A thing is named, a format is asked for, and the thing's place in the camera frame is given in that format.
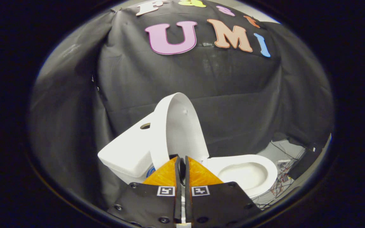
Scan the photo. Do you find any white toilet tank cover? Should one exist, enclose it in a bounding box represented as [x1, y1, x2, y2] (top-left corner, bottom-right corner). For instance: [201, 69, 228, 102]
[98, 112, 157, 178]

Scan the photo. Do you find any white toilet seat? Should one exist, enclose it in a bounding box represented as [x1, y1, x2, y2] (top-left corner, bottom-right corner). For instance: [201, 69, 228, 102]
[205, 154, 278, 198]

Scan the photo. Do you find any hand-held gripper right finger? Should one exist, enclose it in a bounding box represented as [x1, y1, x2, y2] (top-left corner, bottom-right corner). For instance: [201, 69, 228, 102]
[185, 156, 262, 228]

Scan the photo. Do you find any white ceramic toilet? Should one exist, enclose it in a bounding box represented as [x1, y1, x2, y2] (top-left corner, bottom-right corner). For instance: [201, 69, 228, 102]
[98, 112, 278, 199]

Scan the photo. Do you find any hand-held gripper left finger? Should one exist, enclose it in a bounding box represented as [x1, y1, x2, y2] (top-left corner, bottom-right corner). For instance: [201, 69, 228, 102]
[106, 156, 182, 228]

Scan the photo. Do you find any dark box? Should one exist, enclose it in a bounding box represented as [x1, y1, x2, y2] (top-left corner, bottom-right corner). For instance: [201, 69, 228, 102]
[289, 146, 322, 180]

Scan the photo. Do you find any red cable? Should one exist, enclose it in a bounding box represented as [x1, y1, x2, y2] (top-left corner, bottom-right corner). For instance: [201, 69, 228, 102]
[270, 169, 294, 197]

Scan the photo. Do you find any black backdrop cloth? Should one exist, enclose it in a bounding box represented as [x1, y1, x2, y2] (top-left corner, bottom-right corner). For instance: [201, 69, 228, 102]
[29, 0, 334, 210]

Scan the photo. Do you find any white toilet lid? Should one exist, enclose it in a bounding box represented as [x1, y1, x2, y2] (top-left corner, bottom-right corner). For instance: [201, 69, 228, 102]
[150, 92, 210, 170]

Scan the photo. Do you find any tangle of black cables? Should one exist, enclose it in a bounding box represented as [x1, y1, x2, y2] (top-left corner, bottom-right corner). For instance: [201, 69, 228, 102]
[252, 141, 307, 210]

